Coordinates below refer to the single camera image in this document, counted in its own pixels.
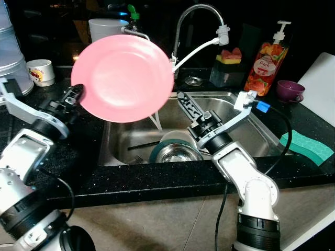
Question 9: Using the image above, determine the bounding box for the chrome gooseneck faucet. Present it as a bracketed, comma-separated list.
[171, 4, 231, 80]

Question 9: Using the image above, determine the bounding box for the long white faucet hose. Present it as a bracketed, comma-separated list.
[172, 38, 221, 74]

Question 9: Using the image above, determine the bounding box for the red scouring sponge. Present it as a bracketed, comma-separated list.
[220, 47, 242, 59]

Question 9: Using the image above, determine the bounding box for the large white pot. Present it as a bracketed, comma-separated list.
[0, 0, 34, 98]

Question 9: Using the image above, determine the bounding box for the round metal counter fitting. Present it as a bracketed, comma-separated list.
[184, 76, 204, 87]

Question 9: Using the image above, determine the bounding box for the stainless steel bowl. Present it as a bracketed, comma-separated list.
[155, 144, 203, 164]

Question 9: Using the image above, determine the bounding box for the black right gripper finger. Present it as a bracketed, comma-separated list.
[177, 92, 198, 123]
[183, 94, 206, 120]

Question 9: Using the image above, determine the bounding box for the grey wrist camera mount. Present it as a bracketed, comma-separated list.
[0, 78, 69, 140]
[196, 90, 260, 150]

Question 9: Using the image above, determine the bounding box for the blue cable clip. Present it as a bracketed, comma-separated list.
[256, 101, 271, 114]

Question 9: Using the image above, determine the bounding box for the stainless steel sink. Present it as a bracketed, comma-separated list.
[98, 91, 287, 167]

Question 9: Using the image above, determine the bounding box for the yellow sponge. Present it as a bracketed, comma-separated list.
[216, 55, 242, 65]

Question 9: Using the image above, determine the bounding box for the grey water filter canister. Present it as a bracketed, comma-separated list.
[88, 18, 152, 43]

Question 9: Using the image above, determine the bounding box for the green patterned sponge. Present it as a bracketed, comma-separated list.
[279, 130, 334, 166]

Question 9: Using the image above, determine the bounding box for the thin white filter hose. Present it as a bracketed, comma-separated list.
[149, 112, 163, 132]

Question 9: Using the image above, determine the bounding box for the pink plastic plate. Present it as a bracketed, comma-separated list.
[71, 35, 175, 123]

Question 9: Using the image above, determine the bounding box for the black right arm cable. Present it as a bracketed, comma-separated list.
[215, 105, 293, 251]

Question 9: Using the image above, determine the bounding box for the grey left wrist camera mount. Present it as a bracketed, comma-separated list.
[0, 78, 69, 140]

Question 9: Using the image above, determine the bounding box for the dark thin utensil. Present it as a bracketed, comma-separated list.
[127, 140, 158, 151]

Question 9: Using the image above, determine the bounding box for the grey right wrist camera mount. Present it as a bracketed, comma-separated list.
[196, 90, 260, 150]

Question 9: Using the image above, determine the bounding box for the green capped oil bottle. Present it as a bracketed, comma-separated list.
[128, 4, 143, 33]

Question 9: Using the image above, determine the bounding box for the orange soap pump bottle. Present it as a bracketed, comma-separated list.
[243, 21, 293, 98]

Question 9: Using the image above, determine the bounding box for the purple cup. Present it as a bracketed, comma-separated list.
[276, 80, 306, 103]

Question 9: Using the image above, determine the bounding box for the white cutting board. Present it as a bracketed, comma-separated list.
[296, 52, 335, 127]

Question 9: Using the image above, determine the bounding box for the white printed mug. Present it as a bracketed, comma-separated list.
[26, 59, 56, 87]

